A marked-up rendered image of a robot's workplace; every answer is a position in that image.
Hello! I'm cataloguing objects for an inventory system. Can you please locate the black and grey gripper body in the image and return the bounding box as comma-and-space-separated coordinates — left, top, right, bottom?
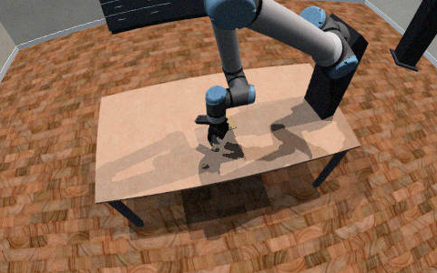
208, 118, 229, 140

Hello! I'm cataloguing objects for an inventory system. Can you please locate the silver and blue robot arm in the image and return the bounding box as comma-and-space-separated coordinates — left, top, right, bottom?
195, 0, 358, 125

